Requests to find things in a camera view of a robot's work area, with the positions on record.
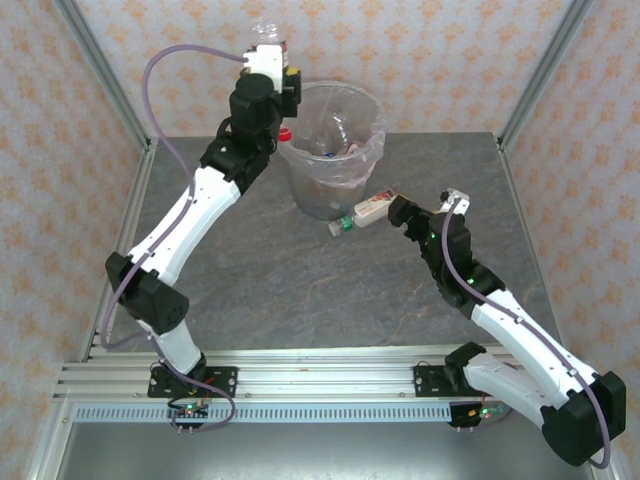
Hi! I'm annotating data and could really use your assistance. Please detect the white bottle with green cap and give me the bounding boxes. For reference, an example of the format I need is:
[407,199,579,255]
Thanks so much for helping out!
[328,188,401,237]

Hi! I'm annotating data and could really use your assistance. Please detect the red label plastic bottle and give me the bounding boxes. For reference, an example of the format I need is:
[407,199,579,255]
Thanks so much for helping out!
[251,18,296,144]

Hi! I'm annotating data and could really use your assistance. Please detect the clear plastic bin liner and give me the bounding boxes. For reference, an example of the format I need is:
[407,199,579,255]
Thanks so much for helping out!
[278,81,386,189]

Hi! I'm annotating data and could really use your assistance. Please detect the grey mesh waste bin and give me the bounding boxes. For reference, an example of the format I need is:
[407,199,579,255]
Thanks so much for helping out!
[278,81,386,221]

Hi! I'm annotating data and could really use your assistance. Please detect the grey metal lower panel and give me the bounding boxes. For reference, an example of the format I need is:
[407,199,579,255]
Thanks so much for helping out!
[29,419,616,480]

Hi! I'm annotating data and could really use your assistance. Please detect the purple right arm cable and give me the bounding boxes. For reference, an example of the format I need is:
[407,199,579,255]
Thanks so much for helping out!
[442,199,614,470]

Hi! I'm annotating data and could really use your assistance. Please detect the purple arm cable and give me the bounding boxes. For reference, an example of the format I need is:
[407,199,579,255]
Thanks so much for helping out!
[442,199,614,470]
[99,44,237,434]

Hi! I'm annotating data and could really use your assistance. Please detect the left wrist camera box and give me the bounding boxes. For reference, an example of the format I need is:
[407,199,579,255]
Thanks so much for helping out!
[243,44,284,82]

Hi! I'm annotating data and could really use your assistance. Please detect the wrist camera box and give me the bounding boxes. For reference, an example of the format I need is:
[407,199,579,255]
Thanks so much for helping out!
[243,44,284,82]
[438,188,472,215]

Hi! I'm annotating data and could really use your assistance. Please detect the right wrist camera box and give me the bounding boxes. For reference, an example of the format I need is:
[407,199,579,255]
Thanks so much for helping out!
[438,188,472,215]

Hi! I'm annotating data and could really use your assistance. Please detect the aluminium table side rail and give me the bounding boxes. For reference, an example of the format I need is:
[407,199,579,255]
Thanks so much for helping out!
[82,139,160,364]
[496,133,571,361]

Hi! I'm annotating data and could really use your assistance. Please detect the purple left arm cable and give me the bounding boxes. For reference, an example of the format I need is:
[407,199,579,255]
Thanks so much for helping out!
[99,44,237,434]

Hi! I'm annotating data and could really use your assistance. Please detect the aluminium frame post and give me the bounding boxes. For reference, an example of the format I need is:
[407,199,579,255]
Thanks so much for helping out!
[52,0,153,154]
[498,0,597,151]

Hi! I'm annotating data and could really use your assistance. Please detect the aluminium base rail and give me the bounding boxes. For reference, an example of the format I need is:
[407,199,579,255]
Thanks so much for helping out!
[53,348,551,402]

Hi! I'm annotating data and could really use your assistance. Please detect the grey slotted cable duct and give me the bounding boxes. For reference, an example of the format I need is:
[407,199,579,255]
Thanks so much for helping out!
[73,405,452,424]

